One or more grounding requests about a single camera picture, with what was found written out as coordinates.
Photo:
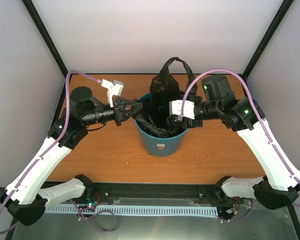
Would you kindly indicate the small green-lit circuit board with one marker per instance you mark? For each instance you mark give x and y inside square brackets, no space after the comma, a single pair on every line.
[91,203]

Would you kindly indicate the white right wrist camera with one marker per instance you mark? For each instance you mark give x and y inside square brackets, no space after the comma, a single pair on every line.
[180,110]

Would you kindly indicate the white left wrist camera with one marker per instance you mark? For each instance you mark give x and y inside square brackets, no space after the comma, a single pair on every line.
[114,88]

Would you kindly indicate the metal base plate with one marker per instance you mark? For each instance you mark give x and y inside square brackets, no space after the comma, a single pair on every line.
[261,224]

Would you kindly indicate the black frame post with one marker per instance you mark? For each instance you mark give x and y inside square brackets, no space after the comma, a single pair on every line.
[269,33]
[37,20]

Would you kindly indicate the black right rear frame post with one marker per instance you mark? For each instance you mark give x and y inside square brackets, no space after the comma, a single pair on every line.
[269,33]

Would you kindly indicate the black left rear frame post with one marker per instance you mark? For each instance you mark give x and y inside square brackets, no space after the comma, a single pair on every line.
[37,20]

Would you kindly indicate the light blue slotted cable duct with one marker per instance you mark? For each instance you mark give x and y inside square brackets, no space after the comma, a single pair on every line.
[136,210]

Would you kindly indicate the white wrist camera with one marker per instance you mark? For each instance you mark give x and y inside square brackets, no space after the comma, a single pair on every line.
[180,110]
[114,88]

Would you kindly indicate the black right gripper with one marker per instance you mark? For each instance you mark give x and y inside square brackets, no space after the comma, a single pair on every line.
[188,124]

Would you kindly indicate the black plastic trash bag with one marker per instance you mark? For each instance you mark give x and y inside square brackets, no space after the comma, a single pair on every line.
[154,117]

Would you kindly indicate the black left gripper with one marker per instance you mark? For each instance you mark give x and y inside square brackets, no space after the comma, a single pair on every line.
[119,104]

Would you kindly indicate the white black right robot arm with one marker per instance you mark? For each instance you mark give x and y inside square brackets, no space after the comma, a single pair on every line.
[281,183]

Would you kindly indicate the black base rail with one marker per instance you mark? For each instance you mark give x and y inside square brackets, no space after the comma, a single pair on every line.
[152,192]

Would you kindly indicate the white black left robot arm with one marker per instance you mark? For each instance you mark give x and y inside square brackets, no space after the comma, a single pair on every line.
[25,198]

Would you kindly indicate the teal plastic trash bin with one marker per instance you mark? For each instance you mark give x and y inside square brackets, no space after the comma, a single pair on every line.
[161,146]

